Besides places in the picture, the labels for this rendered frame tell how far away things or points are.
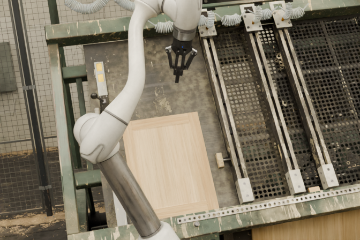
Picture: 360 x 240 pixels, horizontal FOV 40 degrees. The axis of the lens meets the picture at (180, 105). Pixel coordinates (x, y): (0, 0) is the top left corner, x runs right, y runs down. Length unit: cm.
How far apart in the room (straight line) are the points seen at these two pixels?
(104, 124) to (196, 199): 106
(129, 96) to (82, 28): 128
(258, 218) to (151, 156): 65
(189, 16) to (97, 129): 52
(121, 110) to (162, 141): 103
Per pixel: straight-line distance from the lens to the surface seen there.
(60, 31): 297
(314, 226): 310
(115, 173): 194
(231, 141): 274
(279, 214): 271
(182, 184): 268
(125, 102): 175
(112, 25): 298
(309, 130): 290
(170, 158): 271
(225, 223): 263
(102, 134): 173
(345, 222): 319
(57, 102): 281
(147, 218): 203
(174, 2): 181
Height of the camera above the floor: 198
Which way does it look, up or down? 12 degrees down
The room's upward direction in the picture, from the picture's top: 6 degrees counter-clockwise
